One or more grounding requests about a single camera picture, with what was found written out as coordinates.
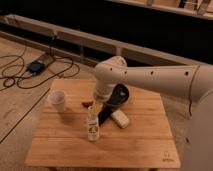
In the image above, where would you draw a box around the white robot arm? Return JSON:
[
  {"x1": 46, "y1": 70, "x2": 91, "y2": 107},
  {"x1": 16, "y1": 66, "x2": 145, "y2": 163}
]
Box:
[{"x1": 93, "y1": 56, "x2": 213, "y2": 171}]

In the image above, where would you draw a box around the brown sausage toy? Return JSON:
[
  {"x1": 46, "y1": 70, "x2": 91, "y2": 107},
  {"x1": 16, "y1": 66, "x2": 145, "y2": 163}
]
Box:
[{"x1": 82, "y1": 101, "x2": 93, "y2": 108}]

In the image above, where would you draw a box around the black rectangular remote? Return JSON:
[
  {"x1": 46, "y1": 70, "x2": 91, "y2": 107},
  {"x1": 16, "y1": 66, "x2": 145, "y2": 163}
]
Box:
[{"x1": 98, "y1": 107, "x2": 112, "y2": 125}]

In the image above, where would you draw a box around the white rectangular block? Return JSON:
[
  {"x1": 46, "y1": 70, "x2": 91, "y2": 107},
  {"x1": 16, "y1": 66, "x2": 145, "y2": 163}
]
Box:
[{"x1": 111, "y1": 110, "x2": 130, "y2": 128}]

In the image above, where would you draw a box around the dark bowl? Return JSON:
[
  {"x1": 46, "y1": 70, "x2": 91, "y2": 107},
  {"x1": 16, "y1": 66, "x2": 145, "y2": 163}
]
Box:
[{"x1": 107, "y1": 84, "x2": 129, "y2": 106}]

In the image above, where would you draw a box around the wooden table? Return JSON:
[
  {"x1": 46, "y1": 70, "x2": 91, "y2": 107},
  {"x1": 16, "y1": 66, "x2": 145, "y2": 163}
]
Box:
[{"x1": 25, "y1": 79, "x2": 180, "y2": 168}]

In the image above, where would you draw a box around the white paper cup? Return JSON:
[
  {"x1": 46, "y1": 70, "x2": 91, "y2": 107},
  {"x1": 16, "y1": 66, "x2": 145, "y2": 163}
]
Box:
[{"x1": 48, "y1": 91, "x2": 66, "y2": 113}]

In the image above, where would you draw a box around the black power adapter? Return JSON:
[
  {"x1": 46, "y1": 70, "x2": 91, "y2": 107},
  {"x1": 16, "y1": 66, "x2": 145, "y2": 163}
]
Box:
[{"x1": 27, "y1": 61, "x2": 45, "y2": 74}]

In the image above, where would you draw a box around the long wooden shelf frame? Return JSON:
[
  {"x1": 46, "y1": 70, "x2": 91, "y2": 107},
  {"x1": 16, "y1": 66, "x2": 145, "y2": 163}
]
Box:
[{"x1": 0, "y1": 14, "x2": 205, "y2": 65}]

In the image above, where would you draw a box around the black cable on floor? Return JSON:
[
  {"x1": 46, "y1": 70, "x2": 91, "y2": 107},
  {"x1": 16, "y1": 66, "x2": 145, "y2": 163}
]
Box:
[{"x1": 0, "y1": 43, "x2": 81, "y2": 90}]

